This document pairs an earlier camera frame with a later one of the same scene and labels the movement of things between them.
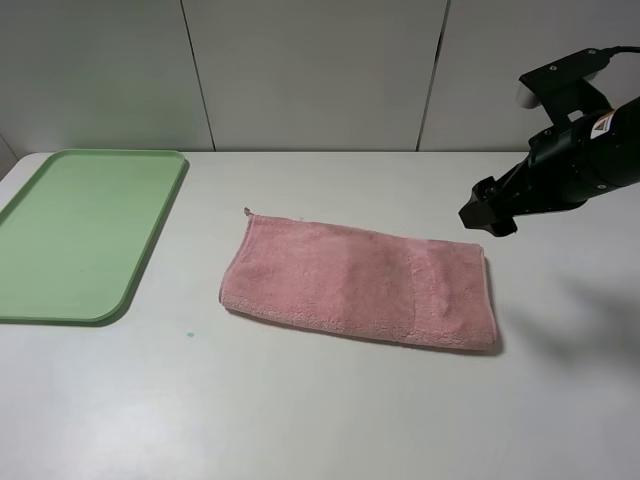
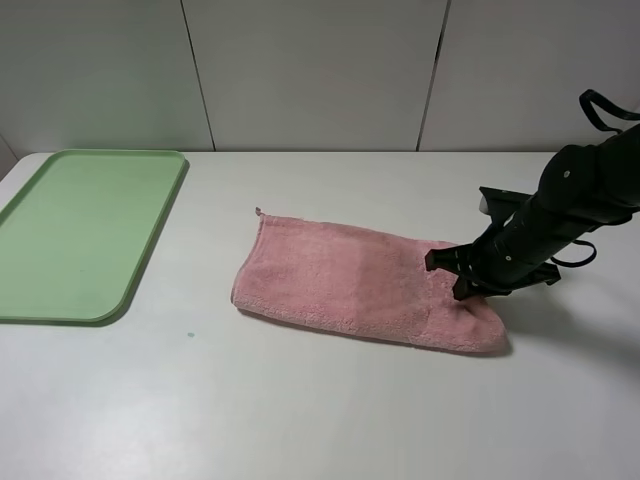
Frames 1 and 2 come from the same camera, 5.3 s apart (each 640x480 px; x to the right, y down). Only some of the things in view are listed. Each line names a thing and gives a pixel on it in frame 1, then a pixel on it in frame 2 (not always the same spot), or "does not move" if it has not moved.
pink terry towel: [360, 281] does not move
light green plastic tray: [78, 235] does not move
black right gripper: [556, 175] to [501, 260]
